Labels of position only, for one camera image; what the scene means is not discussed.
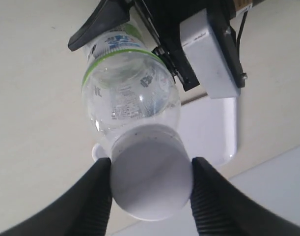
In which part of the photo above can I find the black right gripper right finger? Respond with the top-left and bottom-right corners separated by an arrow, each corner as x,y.
190,157 -> 300,236

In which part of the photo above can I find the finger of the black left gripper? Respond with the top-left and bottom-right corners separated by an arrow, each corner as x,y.
68,0 -> 130,51

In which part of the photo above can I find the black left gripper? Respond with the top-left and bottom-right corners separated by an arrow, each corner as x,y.
127,0 -> 248,91

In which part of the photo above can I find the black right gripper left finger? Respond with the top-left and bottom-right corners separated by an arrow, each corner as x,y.
1,158 -> 112,236

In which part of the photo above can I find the clear plastic drink bottle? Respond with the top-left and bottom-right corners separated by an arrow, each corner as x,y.
82,20 -> 181,153

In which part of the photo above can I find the white bottle cap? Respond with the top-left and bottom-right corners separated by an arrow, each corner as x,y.
110,124 -> 193,221

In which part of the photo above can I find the white plastic tray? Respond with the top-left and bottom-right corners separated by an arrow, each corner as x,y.
92,97 -> 237,165

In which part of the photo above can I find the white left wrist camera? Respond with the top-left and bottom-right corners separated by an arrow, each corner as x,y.
180,9 -> 241,99

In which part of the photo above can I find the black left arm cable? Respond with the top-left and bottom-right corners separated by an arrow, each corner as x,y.
235,9 -> 250,55

